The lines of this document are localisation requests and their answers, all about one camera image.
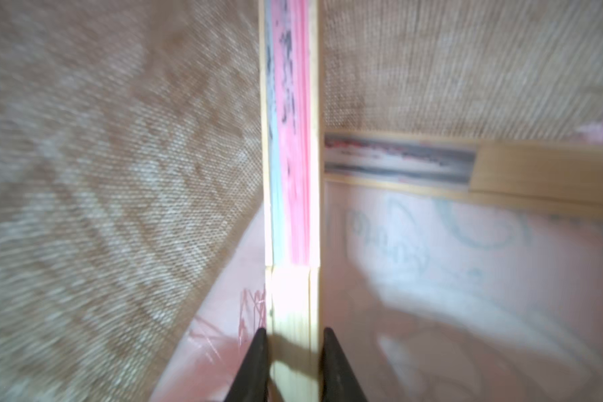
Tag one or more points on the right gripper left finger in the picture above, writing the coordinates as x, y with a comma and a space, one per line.
251, 381

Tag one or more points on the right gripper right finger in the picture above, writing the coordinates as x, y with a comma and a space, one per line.
339, 381

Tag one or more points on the burlap tote bag red front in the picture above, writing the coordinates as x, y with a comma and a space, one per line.
130, 155

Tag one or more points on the grey striped folding fan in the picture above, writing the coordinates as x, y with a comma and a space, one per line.
562, 178

